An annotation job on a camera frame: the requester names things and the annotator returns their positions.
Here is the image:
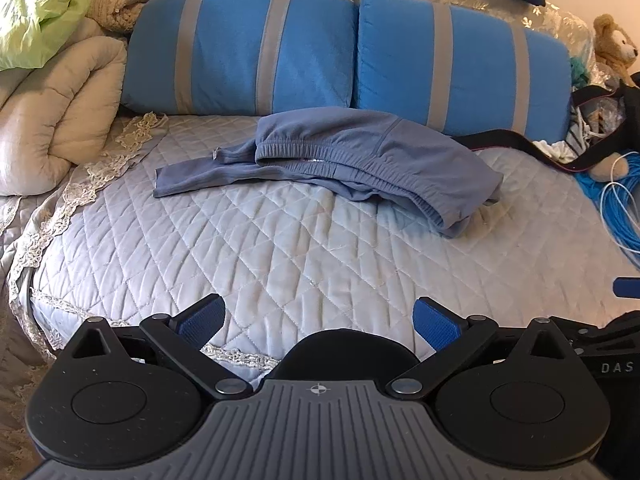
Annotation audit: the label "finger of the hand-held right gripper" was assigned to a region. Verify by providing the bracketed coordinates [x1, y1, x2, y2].
[612, 276, 640, 300]

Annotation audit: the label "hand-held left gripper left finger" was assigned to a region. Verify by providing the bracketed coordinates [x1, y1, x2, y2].
[65, 294, 253, 403]

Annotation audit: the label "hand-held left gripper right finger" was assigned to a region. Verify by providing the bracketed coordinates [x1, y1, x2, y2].
[387, 296, 581, 403]

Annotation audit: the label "blue-grey pants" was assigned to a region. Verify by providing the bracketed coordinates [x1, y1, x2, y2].
[152, 108, 504, 239]

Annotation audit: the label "grey quilted bedspread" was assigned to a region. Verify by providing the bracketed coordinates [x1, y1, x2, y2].
[0, 110, 640, 396]

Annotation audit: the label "black white striped cloth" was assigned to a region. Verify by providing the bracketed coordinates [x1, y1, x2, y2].
[567, 105, 608, 153]

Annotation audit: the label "black belt with pink edge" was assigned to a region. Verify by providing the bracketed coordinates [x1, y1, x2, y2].
[450, 74, 640, 175]

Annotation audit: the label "teal yarn bundle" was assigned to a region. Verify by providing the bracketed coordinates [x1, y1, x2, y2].
[570, 55, 592, 90]

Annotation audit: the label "tan teddy bear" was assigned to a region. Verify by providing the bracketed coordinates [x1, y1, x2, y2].
[586, 14, 640, 182]

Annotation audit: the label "beige comforter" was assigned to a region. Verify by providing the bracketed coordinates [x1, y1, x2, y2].
[0, 17, 128, 197]

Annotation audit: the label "blue grey-striped pillow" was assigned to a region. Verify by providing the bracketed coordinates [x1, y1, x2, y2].
[120, 0, 360, 117]
[352, 0, 573, 142]

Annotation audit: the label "green comforter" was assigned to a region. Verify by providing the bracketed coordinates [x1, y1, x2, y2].
[0, 0, 96, 72]

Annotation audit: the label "white cable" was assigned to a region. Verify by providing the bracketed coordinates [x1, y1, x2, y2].
[600, 152, 640, 256]

